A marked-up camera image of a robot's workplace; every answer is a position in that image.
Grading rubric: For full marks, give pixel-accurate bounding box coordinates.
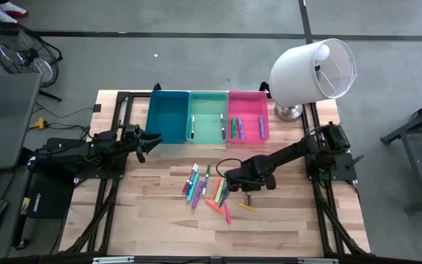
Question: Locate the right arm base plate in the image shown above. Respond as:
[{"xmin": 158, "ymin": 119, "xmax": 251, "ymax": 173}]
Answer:
[{"xmin": 304, "ymin": 150, "xmax": 358, "ymax": 184}]

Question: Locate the yellow power plug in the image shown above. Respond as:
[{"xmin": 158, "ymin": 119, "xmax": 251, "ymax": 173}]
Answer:
[{"xmin": 29, "ymin": 116, "xmax": 49, "ymax": 131}]

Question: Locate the teal highlighter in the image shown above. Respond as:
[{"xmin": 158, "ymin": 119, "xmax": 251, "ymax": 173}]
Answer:
[{"xmin": 185, "ymin": 174, "xmax": 201, "ymax": 202}]

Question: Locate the teal plastic bin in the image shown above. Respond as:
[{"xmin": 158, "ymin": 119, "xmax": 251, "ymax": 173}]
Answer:
[{"xmin": 185, "ymin": 91, "xmax": 230, "ymax": 144}]

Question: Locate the blue highlighter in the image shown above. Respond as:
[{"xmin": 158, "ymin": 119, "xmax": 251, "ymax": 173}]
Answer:
[{"xmin": 218, "ymin": 187, "xmax": 230, "ymax": 208}]

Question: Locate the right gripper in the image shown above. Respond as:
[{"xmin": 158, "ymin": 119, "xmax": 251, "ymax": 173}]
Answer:
[{"xmin": 225, "ymin": 166, "xmax": 277, "ymax": 197}]

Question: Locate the white shade table lamp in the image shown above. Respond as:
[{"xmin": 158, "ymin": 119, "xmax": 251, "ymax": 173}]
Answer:
[{"xmin": 268, "ymin": 37, "xmax": 358, "ymax": 122}]

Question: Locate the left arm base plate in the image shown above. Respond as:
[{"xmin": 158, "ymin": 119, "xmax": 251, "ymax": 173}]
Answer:
[{"xmin": 45, "ymin": 137, "xmax": 130, "ymax": 180}]

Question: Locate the white marker green cap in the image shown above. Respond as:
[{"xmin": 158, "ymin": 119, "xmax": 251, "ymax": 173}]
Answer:
[{"xmin": 201, "ymin": 164, "xmax": 212, "ymax": 197}]

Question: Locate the thin blue white marker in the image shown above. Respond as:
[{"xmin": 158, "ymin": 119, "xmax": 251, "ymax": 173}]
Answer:
[{"xmin": 187, "ymin": 165, "xmax": 200, "ymax": 186}]

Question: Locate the black control box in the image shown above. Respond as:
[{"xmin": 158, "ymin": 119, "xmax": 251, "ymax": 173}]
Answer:
[{"xmin": 26, "ymin": 172, "xmax": 76, "ymax": 220}]

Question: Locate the pink plastic bin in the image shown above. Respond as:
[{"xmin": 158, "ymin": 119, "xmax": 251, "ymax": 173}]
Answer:
[{"xmin": 225, "ymin": 90, "xmax": 270, "ymax": 144}]

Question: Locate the yellow-green highlighter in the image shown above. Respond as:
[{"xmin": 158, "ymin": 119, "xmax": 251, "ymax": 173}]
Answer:
[{"xmin": 214, "ymin": 178, "xmax": 227, "ymax": 204}]

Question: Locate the person's foot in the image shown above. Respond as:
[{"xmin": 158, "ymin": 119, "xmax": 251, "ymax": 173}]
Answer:
[
  {"xmin": 0, "ymin": 1, "xmax": 29, "ymax": 19},
  {"xmin": 0, "ymin": 9, "xmax": 18, "ymax": 25}
]

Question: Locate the black floor fan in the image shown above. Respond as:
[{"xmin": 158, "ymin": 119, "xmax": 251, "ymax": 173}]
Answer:
[{"xmin": 0, "ymin": 22, "xmax": 64, "ymax": 103}]

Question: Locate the blue plastic bin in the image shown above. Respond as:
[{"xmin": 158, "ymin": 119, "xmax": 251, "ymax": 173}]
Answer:
[{"xmin": 144, "ymin": 90, "xmax": 190, "ymax": 144}]

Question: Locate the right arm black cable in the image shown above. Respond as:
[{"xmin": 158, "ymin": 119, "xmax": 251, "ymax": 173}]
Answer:
[{"xmin": 215, "ymin": 157, "xmax": 245, "ymax": 180}]

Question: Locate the dark grey computer monitor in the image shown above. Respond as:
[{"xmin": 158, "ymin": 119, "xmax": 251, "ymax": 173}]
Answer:
[{"xmin": 0, "ymin": 72, "xmax": 42, "ymax": 172}]

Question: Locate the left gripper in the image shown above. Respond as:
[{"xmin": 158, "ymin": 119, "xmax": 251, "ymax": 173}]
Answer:
[{"xmin": 120, "ymin": 123, "xmax": 163, "ymax": 164}]

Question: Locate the orange highlighter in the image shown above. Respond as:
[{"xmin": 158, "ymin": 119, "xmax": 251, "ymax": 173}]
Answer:
[
  {"xmin": 212, "ymin": 177, "xmax": 222, "ymax": 201},
  {"xmin": 204, "ymin": 199, "xmax": 224, "ymax": 215}
]

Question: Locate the black desk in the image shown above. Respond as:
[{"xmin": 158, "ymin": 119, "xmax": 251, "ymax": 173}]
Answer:
[{"xmin": 0, "ymin": 164, "xmax": 32, "ymax": 261}]

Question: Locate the black floor cable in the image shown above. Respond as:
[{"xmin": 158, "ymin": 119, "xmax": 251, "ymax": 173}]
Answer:
[{"xmin": 34, "ymin": 104, "xmax": 98, "ymax": 133}]

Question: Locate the black equipment cart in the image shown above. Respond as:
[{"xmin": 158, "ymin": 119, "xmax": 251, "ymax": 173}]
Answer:
[{"xmin": 379, "ymin": 93, "xmax": 422, "ymax": 213}]

